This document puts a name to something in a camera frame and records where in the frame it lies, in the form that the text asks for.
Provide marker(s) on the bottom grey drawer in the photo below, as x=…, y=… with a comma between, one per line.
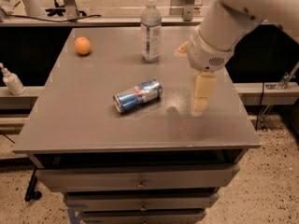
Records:
x=149, y=217

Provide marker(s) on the Red Bull can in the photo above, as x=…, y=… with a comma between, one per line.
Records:
x=137, y=95

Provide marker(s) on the grey drawer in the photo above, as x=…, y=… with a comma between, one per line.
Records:
x=138, y=178
x=141, y=202
x=149, y=217

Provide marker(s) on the top grey drawer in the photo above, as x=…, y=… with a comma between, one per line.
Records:
x=138, y=178

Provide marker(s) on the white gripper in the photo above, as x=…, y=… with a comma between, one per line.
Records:
x=204, y=57

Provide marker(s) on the clear plastic water bottle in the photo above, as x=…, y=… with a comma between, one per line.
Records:
x=151, y=32

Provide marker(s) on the middle grey drawer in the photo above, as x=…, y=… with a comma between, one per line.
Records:
x=141, y=202

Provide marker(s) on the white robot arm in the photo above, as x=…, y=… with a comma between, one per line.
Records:
x=212, y=42

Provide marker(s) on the grey metal rail frame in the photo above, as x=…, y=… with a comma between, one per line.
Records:
x=93, y=20

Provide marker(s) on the grey drawer cabinet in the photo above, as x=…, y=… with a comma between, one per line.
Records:
x=75, y=124

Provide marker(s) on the orange fruit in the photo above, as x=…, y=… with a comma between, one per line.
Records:
x=82, y=46

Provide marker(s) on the black caster wheel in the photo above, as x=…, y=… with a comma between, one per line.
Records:
x=31, y=193

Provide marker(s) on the white pump dispenser bottle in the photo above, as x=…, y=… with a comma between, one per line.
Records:
x=12, y=81

